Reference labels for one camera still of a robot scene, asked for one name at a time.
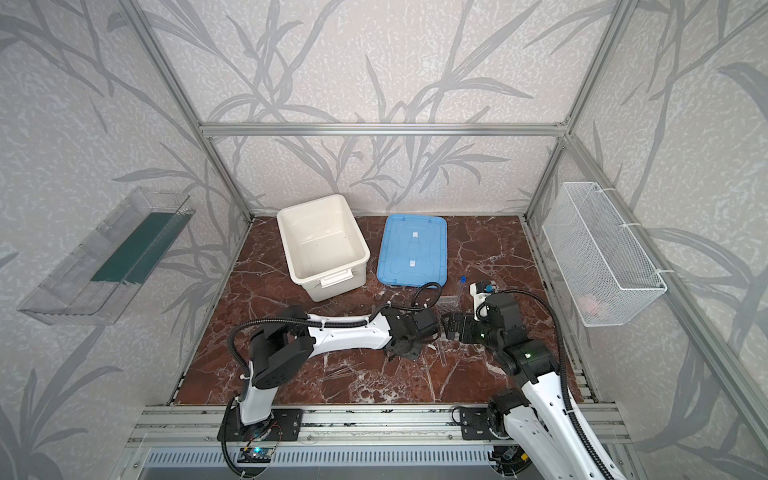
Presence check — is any blue capped test tube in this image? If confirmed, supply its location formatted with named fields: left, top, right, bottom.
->
left=455, top=275, right=467, bottom=311

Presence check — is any clear acrylic test tube rack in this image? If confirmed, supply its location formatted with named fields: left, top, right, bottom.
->
left=435, top=295, right=474, bottom=344

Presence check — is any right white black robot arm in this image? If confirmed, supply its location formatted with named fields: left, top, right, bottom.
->
left=441, top=282, right=625, bottom=479

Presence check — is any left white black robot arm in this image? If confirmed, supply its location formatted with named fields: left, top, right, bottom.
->
left=227, top=303, right=439, bottom=428

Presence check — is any blue plastic bin lid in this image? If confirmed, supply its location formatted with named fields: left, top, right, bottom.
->
left=377, top=214, right=448, bottom=287

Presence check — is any pink item in basket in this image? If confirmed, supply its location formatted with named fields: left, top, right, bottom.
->
left=576, top=294, right=607, bottom=318

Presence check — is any white plastic storage bin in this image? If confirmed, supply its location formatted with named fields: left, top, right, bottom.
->
left=277, top=194, right=370, bottom=302

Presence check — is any green circuit board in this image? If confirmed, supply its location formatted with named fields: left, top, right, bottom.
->
left=237, top=447, right=276, bottom=464

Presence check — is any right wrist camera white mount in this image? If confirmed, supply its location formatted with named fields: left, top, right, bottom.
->
left=469, top=280, right=496, bottom=321

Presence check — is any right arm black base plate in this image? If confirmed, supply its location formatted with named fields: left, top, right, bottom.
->
left=456, top=407, right=510, bottom=441

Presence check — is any white wire mesh basket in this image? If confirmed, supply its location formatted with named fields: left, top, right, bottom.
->
left=543, top=182, right=667, bottom=327

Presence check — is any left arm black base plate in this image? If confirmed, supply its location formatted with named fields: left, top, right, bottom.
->
left=217, top=407, right=304, bottom=442

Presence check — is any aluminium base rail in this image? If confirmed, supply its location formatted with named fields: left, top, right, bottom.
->
left=125, top=403, right=631, bottom=448

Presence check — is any clear acrylic wall shelf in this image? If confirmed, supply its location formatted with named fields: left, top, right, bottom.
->
left=18, top=187, right=196, bottom=326

